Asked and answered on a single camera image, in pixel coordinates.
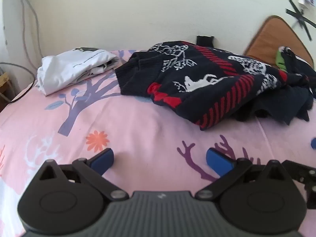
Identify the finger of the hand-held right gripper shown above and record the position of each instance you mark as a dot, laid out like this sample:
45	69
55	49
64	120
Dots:
300	170
313	143

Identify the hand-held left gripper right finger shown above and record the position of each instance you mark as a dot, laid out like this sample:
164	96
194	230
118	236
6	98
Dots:
217	161

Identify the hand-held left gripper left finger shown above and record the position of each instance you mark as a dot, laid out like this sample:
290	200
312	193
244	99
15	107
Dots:
103	161

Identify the black red patterned sweater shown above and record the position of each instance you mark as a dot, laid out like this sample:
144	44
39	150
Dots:
197	84

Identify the pink printed bed sheet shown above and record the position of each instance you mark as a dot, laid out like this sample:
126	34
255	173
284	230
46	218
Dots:
138	133

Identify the dark cloth pile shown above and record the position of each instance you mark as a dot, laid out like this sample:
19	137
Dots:
284	103

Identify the black garment with green print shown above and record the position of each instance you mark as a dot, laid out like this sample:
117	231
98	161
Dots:
290	59

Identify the white folded t-shirt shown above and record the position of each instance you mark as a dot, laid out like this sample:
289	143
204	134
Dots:
71	69

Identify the wooden headboard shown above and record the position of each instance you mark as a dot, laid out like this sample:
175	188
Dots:
271	37

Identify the small black cloth piece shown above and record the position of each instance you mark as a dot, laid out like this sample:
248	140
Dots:
205	41

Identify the wooden furniture piece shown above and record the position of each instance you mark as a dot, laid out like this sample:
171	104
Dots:
4	86

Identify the black tape strips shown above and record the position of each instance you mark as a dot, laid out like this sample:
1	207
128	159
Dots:
300	14

